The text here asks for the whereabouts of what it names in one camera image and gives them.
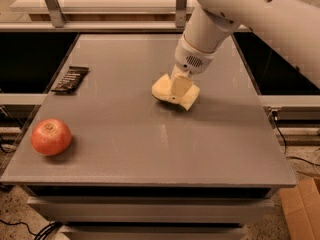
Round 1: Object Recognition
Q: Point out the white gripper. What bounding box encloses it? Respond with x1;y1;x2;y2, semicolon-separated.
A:
169;35;215;104

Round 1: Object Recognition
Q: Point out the red apple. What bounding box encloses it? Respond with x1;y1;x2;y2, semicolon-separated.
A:
30;119;72;156

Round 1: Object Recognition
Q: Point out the metal frame rail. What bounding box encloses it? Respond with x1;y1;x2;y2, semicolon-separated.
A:
0;0;197;33

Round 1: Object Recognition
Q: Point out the yellow wavy sponge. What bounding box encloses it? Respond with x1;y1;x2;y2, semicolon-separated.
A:
152;74;200;110

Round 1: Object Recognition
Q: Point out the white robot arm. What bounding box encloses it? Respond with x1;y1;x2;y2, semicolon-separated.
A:
170;0;320;93

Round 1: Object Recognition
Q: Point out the black cable right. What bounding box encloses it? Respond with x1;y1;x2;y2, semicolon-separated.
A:
271;109;320;178

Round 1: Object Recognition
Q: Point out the black cables floor left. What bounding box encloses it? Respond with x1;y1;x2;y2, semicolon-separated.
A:
0;219;63;240

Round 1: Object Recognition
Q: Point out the dark snack bar wrapper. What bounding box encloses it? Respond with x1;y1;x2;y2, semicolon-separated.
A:
51;66;89;94

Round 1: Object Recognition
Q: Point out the cardboard box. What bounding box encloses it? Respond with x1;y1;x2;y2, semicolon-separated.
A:
279;178;320;240

